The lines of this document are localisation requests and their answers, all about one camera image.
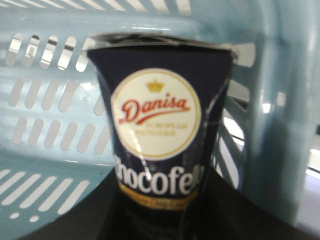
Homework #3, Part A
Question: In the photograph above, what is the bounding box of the dark blue cookie box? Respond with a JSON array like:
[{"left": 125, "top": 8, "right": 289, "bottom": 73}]
[{"left": 87, "top": 33, "right": 238, "bottom": 240}]

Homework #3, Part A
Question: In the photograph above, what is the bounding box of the light blue plastic basket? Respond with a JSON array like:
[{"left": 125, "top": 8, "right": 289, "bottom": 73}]
[{"left": 0, "top": 0, "right": 320, "bottom": 240}]

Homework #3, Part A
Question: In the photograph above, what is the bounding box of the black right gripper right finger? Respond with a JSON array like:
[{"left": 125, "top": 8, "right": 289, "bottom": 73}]
[{"left": 185, "top": 166, "right": 318, "bottom": 240}]

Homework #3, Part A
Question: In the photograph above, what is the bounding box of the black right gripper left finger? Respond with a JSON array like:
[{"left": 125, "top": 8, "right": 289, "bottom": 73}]
[{"left": 20, "top": 169, "right": 119, "bottom": 240}]

